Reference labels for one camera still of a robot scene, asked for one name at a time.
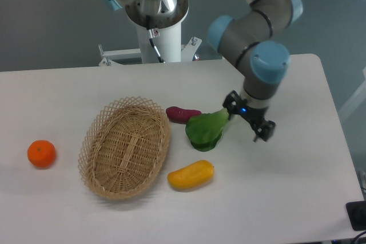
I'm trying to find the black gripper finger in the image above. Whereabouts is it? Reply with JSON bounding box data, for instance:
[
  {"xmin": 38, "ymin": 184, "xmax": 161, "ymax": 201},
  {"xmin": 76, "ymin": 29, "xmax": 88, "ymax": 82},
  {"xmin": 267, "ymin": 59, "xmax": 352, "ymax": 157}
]
[
  {"xmin": 253, "ymin": 121, "xmax": 276, "ymax": 142},
  {"xmin": 222, "ymin": 90, "xmax": 241, "ymax": 121}
]

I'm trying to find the purple sweet potato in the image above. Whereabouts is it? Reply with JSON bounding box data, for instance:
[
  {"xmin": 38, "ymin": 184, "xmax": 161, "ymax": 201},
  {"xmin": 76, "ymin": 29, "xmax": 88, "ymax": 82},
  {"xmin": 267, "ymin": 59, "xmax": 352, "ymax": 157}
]
[{"xmin": 165, "ymin": 106, "xmax": 202, "ymax": 124}]

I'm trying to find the white table leg bar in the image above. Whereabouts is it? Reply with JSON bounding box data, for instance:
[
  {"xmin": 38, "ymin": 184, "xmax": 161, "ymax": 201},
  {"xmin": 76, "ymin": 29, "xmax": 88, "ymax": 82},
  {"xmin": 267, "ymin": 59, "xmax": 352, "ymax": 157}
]
[{"xmin": 338, "ymin": 68, "xmax": 366, "ymax": 123}]

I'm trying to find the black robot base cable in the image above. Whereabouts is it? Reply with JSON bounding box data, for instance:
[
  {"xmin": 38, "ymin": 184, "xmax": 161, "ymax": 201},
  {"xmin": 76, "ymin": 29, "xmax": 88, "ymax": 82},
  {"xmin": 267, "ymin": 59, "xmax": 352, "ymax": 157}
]
[{"xmin": 145, "ymin": 14, "xmax": 166, "ymax": 64}]

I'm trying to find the green bok choy vegetable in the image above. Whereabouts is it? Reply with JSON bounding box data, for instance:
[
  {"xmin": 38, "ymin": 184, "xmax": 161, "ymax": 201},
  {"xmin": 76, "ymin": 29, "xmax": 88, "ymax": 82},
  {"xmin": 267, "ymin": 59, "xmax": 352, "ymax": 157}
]
[{"xmin": 185, "ymin": 108, "xmax": 229, "ymax": 152}]

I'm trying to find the white pedestal base frame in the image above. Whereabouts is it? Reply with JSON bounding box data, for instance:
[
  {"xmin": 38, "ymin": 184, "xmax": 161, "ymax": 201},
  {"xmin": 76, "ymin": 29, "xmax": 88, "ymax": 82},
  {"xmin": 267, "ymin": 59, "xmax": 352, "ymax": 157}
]
[{"xmin": 98, "ymin": 37, "xmax": 202, "ymax": 66}]

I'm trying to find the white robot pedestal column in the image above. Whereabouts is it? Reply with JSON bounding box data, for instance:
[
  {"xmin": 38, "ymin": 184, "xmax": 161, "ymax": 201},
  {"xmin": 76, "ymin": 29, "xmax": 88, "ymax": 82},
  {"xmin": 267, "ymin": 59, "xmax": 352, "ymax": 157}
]
[{"xmin": 124, "ymin": 0, "xmax": 190, "ymax": 64}]

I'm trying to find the woven wicker basket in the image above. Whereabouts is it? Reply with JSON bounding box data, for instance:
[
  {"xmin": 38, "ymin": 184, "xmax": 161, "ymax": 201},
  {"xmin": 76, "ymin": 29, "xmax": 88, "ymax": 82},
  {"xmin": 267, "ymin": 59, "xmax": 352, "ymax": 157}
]
[{"xmin": 78, "ymin": 97, "xmax": 170, "ymax": 199}]

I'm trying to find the orange mandarin fruit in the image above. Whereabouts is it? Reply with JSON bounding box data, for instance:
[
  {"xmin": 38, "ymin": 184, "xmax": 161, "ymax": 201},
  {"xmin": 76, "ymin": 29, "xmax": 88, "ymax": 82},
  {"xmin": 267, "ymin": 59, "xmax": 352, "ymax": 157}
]
[{"xmin": 27, "ymin": 140, "xmax": 57, "ymax": 169}]

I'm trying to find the black device at table edge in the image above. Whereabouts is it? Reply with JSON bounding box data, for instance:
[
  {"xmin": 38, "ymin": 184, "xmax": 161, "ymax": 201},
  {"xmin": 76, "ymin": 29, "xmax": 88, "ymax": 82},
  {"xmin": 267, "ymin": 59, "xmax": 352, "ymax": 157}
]
[{"xmin": 345, "ymin": 201, "xmax": 365, "ymax": 231}]

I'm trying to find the yellow bell pepper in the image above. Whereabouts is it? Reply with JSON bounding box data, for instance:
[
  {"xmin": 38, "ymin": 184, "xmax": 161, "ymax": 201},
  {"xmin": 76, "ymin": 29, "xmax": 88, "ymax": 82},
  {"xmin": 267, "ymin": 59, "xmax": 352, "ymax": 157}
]
[{"xmin": 167, "ymin": 160, "xmax": 214, "ymax": 190}]

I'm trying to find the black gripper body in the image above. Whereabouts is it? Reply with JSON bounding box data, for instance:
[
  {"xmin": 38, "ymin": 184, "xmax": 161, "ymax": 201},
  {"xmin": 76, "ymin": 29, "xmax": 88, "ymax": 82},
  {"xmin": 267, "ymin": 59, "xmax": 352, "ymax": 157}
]
[{"xmin": 234, "ymin": 92, "xmax": 269, "ymax": 131}]

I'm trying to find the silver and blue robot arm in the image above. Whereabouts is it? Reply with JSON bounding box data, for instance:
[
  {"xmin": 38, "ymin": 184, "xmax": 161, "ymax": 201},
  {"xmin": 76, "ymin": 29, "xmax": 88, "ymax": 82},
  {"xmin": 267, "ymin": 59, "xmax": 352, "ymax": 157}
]
[{"xmin": 104, "ymin": 0, "xmax": 303, "ymax": 141}]

